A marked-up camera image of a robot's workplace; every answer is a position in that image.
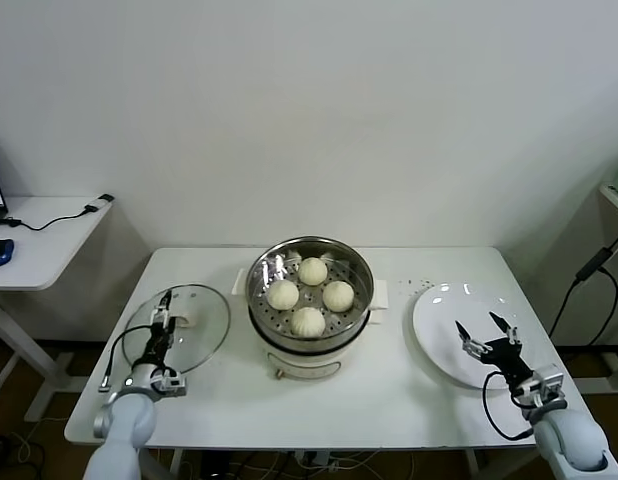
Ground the white steamed baozi bun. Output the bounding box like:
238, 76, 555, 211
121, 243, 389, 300
298, 256, 329, 287
321, 280, 355, 312
266, 279, 300, 311
290, 306, 327, 339

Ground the white power strip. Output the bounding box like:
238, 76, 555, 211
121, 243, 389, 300
293, 449, 340, 472

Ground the white side table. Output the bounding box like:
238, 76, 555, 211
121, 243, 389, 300
0, 195, 115, 424

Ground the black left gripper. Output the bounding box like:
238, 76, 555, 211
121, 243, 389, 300
140, 291, 179, 370

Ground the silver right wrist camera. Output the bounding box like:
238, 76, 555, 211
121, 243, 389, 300
511, 363, 568, 409

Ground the round glass pot lid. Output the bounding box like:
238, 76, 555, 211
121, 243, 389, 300
121, 283, 233, 379

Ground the white round plate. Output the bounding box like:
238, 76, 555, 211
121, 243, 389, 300
412, 282, 538, 392

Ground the white electric cooker base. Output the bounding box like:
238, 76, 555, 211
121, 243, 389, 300
231, 267, 393, 381

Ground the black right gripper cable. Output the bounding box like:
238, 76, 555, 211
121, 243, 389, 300
482, 372, 536, 442

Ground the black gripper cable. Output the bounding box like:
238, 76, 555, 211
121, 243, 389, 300
98, 327, 155, 392
482, 372, 536, 442

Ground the black cable with adapter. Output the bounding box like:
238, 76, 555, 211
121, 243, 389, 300
1, 193, 115, 232

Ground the perforated steel steamer basket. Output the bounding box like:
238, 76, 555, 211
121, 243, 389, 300
246, 236, 377, 354

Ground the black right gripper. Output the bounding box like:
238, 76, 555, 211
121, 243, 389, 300
455, 311, 534, 385

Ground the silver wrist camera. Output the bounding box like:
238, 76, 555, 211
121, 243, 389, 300
153, 367, 188, 399
511, 363, 568, 409

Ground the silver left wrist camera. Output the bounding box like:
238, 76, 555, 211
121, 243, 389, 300
153, 367, 188, 399

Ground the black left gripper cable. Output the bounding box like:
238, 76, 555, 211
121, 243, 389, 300
98, 327, 155, 392

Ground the black power cable with brick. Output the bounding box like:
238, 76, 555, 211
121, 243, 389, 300
547, 239, 618, 347

